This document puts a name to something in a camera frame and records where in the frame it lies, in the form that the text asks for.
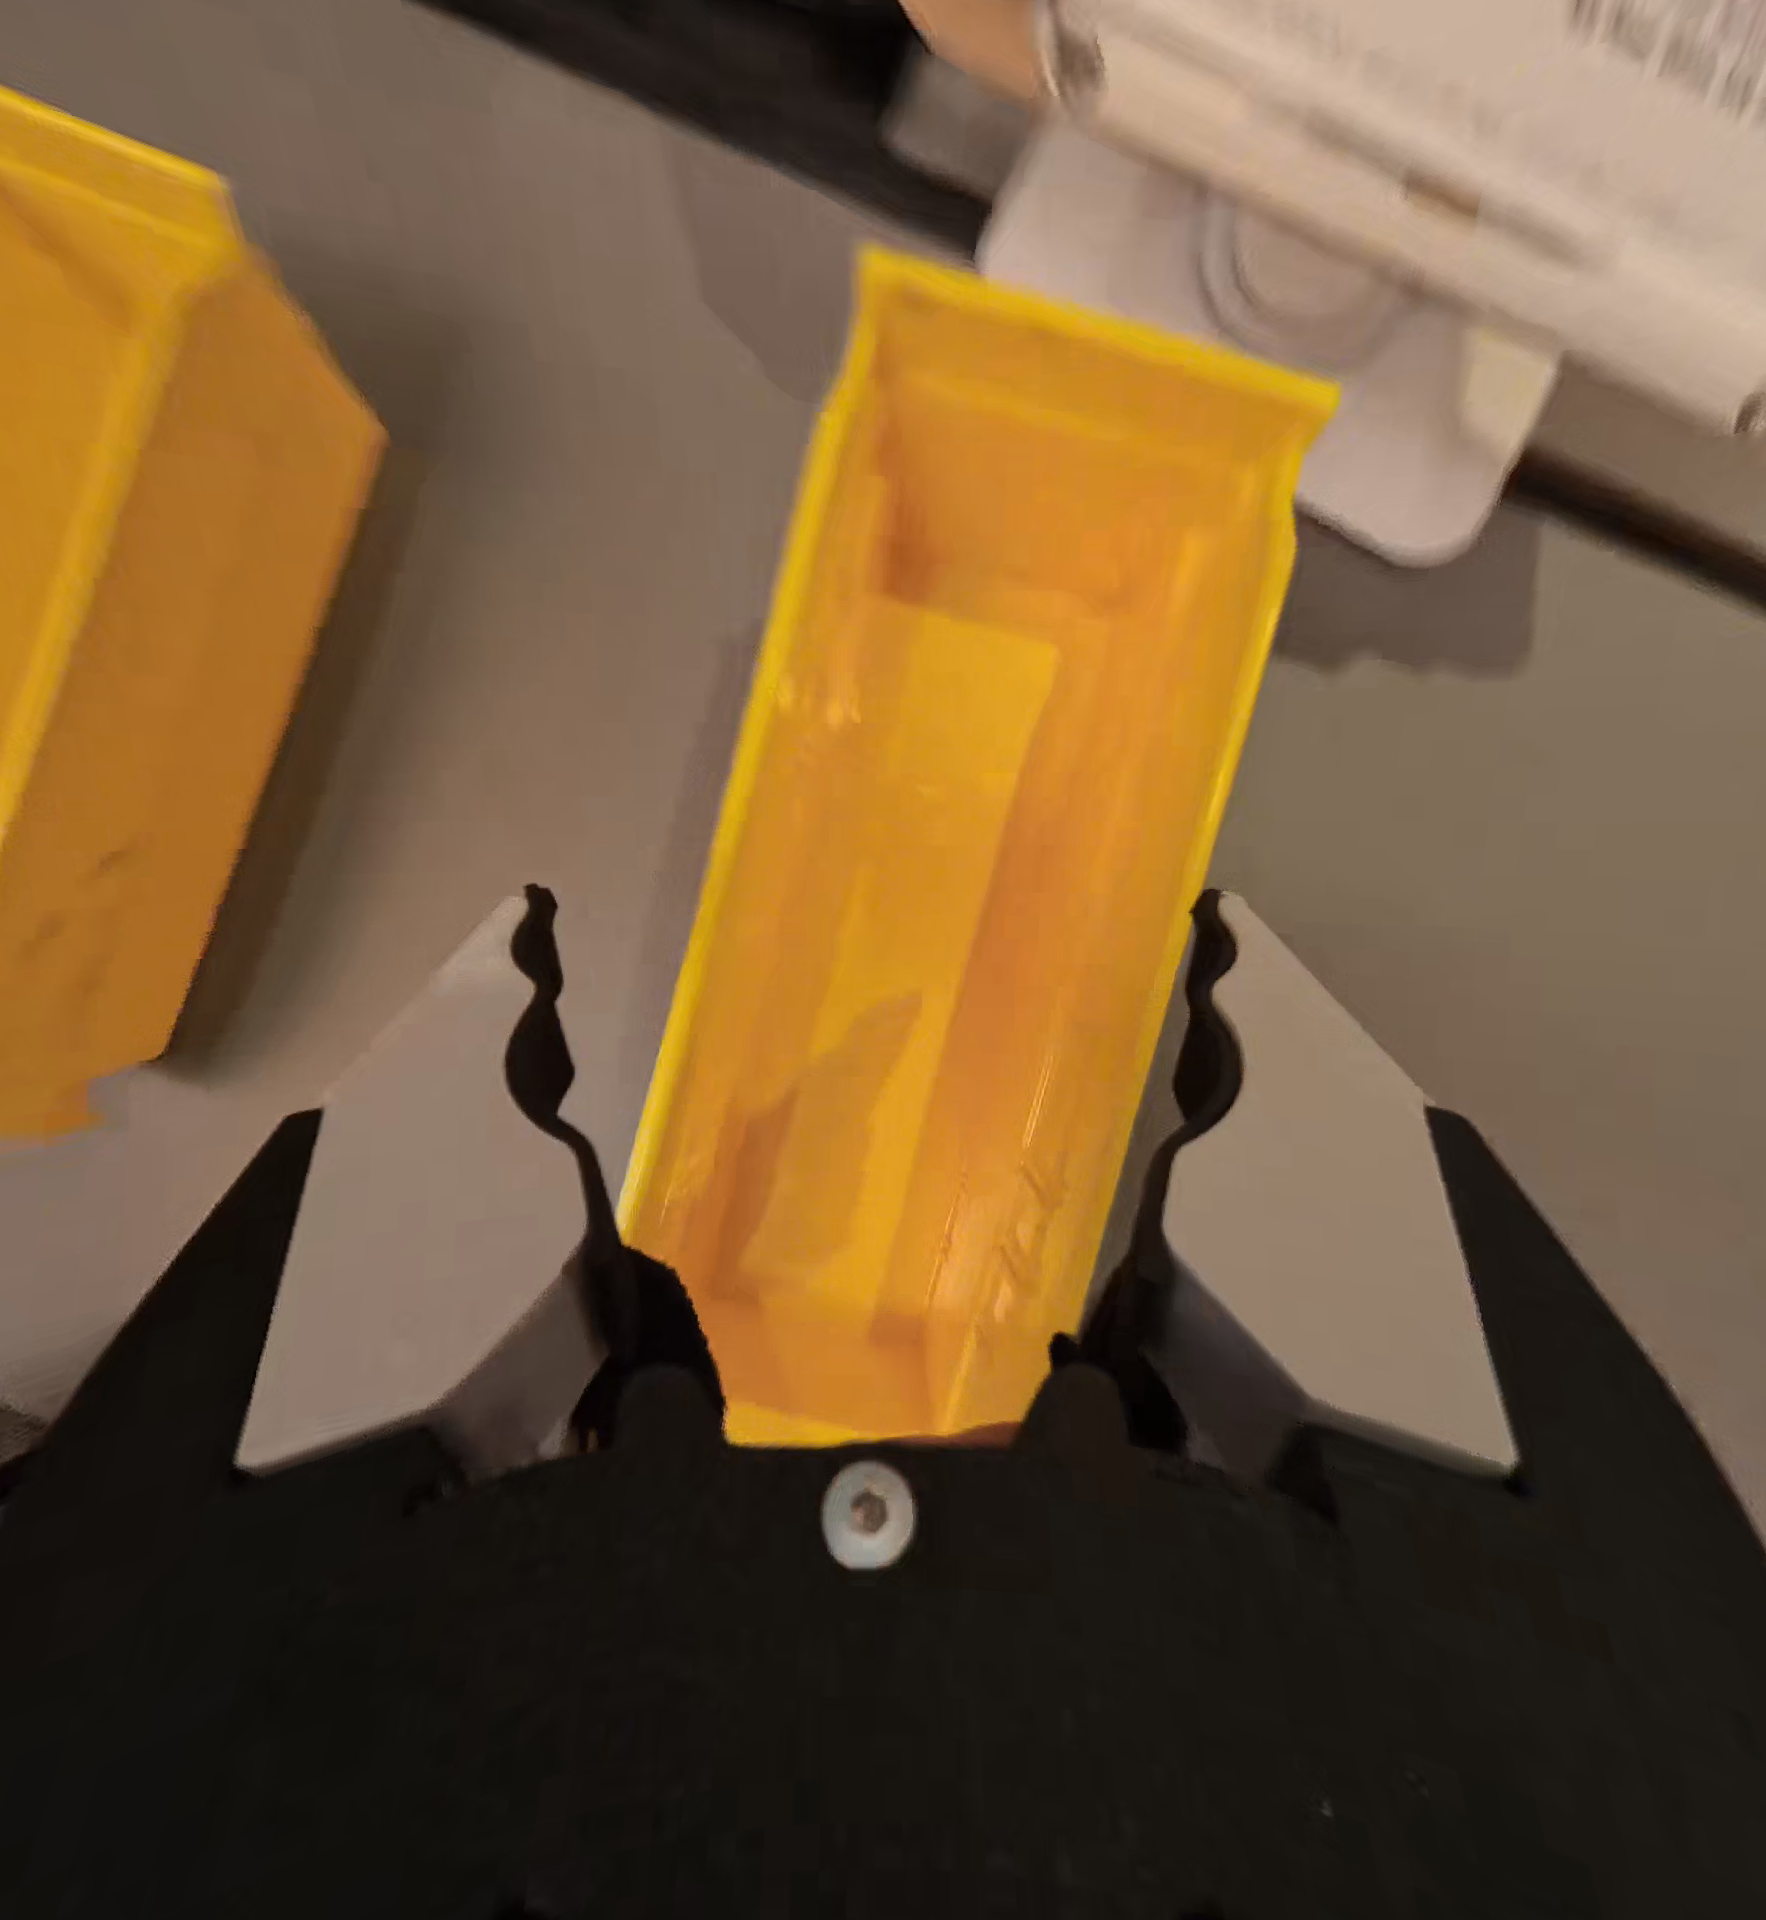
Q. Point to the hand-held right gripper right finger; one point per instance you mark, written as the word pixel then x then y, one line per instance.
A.
pixel 1331 1245

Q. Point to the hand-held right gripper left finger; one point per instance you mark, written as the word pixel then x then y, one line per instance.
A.
pixel 405 1245

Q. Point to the yellow plastic storage bin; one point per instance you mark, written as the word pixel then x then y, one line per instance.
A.
pixel 147 676
pixel 971 751

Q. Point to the grey desk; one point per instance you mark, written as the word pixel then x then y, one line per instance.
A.
pixel 1499 778

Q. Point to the instruction sheet on wooden stand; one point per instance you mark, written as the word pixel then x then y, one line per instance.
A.
pixel 1407 494

